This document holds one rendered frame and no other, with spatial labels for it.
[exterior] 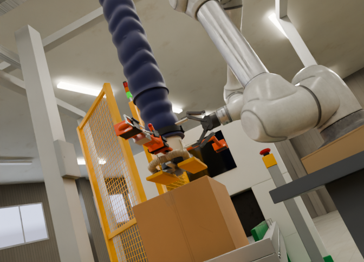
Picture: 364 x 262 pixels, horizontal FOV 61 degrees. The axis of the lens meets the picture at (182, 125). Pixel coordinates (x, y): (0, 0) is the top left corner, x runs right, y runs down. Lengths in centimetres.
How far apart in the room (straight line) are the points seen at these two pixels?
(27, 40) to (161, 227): 228
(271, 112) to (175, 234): 79
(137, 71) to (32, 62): 135
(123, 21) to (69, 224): 148
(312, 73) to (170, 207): 85
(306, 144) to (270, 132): 1146
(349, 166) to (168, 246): 90
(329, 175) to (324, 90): 30
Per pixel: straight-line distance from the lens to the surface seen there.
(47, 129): 274
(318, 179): 93
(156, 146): 158
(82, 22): 379
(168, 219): 151
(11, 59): 387
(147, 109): 187
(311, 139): 1239
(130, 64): 201
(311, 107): 104
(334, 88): 112
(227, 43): 114
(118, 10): 227
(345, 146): 98
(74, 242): 247
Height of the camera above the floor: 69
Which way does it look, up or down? 20 degrees up
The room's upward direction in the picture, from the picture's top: 21 degrees counter-clockwise
